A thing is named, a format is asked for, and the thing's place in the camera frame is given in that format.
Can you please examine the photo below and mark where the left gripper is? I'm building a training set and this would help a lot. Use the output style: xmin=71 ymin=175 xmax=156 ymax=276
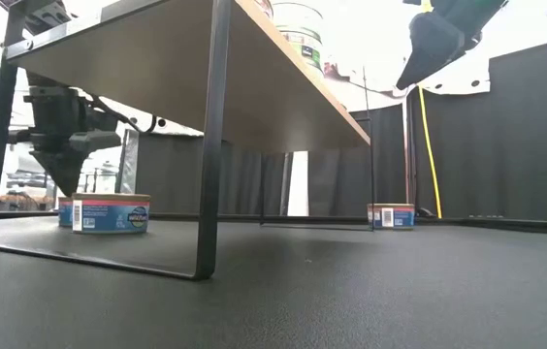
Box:
xmin=9 ymin=85 xmax=122 ymax=198

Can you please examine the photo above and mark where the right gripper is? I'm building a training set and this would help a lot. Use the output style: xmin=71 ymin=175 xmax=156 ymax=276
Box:
xmin=395 ymin=0 xmax=507 ymax=92

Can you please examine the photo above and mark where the brown wooden workbench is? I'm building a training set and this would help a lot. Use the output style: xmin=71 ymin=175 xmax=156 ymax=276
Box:
xmin=0 ymin=192 xmax=59 ymax=212

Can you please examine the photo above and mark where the grommeted tarp sheet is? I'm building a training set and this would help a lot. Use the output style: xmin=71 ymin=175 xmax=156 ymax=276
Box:
xmin=331 ymin=57 xmax=492 ymax=113
xmin=116 ymin=104 xmax=206 ymax=195

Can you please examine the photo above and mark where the thin black rod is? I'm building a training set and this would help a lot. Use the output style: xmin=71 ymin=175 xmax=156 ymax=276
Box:
xmin=360 ymin=65 xmax=372 ymax=122

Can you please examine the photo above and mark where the black curtain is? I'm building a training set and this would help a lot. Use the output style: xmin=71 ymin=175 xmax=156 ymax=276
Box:
xmin=412 ymin=32 xmax=547 ymax=223
xmin=135 ymin=130 xmax=288 ymax=218
xmin=306 ymin=102 xmax=408 ymax=218

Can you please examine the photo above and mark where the curtain stand pole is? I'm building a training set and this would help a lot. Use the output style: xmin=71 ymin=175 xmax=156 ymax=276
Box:
xmin=401 ymin=94 xmax=435 ymax=219

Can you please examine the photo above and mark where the yellow cable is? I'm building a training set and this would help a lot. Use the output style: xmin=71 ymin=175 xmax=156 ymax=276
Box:
xmin=416 ymin=84 xmax=444 ymax=220

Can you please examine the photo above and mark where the wooden shelf riser black frame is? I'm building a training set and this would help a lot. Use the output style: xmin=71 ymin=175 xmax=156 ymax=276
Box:
xmin=0 ymin=0 xmax=375 ymax=282

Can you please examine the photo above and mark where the black table frame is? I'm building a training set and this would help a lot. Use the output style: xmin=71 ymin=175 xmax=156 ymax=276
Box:
xmin=0 ymin=207 xmax=547 ymax=238

